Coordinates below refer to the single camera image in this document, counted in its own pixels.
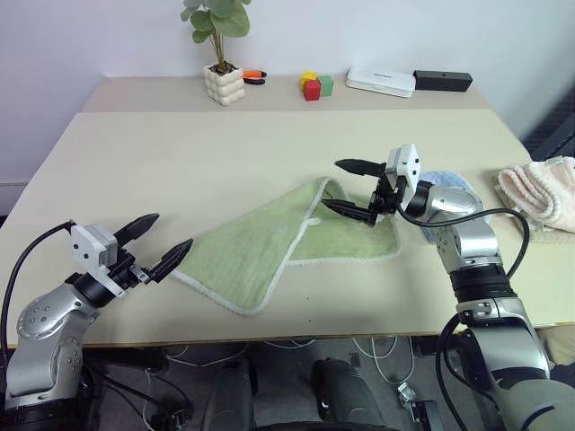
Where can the dark rounded shape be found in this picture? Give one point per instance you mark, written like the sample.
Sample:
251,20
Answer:
341,390

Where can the flat white box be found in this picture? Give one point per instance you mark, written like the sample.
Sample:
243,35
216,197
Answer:
379,81

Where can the green towel with white trim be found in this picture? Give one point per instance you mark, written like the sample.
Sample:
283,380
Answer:
251,247

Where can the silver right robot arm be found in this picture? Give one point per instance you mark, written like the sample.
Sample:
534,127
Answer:
471,251

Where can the long black box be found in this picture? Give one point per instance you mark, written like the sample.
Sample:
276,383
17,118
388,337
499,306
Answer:
442,81

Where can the silver metal buckle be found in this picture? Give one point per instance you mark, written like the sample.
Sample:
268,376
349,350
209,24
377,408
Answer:
408,395

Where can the red cube block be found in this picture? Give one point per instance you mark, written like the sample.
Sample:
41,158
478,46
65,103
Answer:
312,91

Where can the white bubble plant pot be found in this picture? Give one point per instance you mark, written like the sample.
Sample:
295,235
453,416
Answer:
224,87

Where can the pink folded towel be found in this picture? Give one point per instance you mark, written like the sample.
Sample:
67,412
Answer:
534,188

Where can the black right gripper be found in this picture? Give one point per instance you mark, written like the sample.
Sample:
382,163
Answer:
386,197

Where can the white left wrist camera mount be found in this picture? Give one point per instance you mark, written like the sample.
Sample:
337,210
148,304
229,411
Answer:
87,244

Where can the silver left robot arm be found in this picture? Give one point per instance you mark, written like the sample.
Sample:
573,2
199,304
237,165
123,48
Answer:
49,314

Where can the yellow cube block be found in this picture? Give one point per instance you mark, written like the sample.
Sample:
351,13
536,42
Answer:
308,76

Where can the green cube block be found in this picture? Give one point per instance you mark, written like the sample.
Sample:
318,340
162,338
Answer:
326,86

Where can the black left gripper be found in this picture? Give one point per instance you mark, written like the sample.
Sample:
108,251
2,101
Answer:
128,271

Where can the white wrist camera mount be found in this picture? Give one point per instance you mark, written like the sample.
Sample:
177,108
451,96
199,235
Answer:
87,244
406,166

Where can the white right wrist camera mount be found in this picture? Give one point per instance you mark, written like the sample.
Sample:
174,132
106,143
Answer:
406,166

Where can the green leafy plant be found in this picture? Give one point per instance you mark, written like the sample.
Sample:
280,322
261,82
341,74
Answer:
224,20

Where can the small black box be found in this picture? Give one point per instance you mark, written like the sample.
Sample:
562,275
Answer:
427,415

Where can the light blue cloth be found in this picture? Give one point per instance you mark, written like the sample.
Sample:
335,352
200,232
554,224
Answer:
449,179

